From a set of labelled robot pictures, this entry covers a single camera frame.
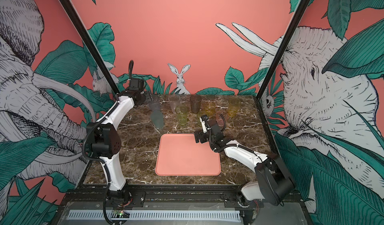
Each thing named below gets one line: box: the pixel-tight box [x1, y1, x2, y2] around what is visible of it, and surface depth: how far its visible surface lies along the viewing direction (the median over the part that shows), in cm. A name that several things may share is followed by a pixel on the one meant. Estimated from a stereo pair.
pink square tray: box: [155, 133, 221, 176], surface depth 89 cm
